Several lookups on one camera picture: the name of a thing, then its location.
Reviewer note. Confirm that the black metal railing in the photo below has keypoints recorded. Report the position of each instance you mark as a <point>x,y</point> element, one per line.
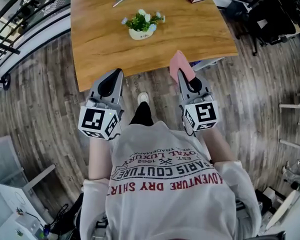
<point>5,48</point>

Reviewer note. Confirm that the potted plant with pale flowers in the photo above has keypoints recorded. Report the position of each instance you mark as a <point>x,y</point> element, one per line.
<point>140,26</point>

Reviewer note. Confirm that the white desk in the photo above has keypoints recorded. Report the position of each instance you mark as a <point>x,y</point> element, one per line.
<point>5,209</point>

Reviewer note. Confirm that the black round caster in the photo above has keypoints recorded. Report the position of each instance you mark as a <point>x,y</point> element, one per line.
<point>5,81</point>

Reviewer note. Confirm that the person's black trousers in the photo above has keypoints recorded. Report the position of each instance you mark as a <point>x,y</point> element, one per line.
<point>142,114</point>

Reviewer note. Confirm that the person's white shoe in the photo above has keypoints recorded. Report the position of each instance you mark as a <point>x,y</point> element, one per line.
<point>143,97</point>

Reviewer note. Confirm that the person in white t-shirt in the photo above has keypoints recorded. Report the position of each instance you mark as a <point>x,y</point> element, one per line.
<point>170,209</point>

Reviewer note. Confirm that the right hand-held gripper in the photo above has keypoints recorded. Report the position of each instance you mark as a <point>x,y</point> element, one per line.
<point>205,114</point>

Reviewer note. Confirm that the person's right forearm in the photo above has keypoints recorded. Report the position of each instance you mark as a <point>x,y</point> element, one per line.
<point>220,146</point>

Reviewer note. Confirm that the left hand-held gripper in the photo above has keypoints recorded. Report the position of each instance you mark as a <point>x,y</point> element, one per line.
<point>92,119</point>

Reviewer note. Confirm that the black office chair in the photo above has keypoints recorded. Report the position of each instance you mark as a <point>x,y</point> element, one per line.
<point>270,26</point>

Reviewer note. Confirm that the person's left forearm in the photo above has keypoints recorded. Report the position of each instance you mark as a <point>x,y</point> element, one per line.
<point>98,159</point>

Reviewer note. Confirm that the white table frame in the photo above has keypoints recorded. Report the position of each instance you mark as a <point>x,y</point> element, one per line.
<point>290,106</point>

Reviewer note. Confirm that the pink cloth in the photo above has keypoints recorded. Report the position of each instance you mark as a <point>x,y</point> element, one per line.
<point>178,61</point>

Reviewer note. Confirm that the glass partition panel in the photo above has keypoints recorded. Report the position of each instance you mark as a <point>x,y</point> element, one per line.
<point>2,159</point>

